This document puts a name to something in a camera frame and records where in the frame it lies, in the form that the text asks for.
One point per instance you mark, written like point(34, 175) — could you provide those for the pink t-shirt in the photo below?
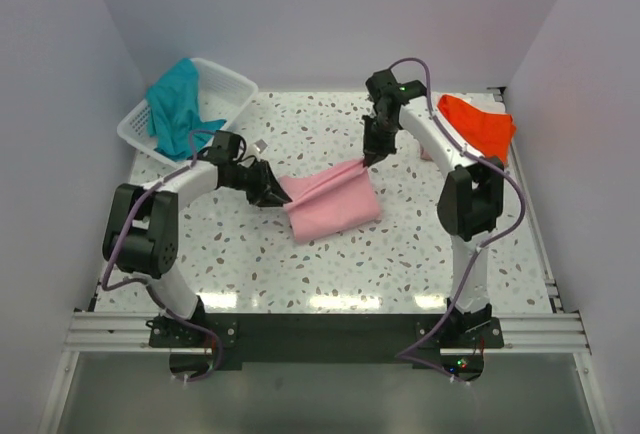
point(331, 201)

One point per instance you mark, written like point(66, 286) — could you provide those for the white plastic basket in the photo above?
point(223, 93)

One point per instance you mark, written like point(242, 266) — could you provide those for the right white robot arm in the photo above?
point(472, 197)

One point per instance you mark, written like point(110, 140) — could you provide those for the folded light pink garment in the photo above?
point(424, 155)

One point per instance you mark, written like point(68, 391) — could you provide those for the folded orange t-shirt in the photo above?
point(489, 133)

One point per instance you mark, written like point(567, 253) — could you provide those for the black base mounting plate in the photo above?
point(230, 341)

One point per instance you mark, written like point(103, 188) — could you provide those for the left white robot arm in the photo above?
point(141, 240)

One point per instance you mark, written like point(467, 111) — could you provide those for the teal t-shirt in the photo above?
point(174, 112)

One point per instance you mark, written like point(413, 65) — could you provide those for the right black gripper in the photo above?
point(374, 150)

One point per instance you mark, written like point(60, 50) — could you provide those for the folded white t-shirt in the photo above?
point(485, 102)

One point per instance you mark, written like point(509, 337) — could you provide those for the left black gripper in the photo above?
point(267, 192)

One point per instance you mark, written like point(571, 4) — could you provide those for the aluminium frame rail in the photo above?
point(103, 332)

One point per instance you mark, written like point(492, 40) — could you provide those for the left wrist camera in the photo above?
point(258, 147)

